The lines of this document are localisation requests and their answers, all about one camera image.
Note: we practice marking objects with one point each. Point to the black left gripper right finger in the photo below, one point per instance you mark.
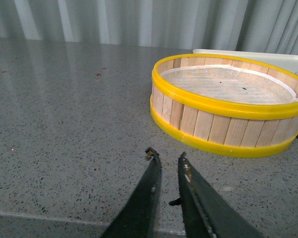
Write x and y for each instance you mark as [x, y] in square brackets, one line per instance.
[205, 213]

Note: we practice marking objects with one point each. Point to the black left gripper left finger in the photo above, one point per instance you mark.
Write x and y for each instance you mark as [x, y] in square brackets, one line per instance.
[139, 217]

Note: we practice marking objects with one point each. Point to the white rectangular tray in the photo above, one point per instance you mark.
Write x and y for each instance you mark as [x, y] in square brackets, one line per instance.
[288, 62]

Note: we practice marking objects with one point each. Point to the yellow rimmed wooden steamer basket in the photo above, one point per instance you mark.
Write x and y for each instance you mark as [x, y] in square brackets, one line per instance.
[221, 127]

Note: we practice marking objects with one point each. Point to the white mesh steamer liner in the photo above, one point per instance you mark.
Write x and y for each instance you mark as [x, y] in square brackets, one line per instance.
[233, 84]

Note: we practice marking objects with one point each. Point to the grey pleated curtain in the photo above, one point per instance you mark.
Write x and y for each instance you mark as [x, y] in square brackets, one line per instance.
[266, 26]

